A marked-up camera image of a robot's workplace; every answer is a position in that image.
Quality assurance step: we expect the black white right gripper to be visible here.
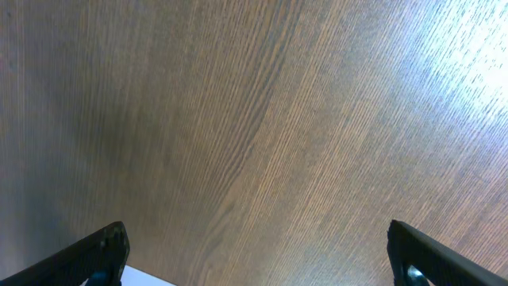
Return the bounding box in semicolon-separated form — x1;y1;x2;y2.
1;221;175;286

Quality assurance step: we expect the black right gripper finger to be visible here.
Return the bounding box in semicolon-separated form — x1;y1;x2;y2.
387;220;507;286

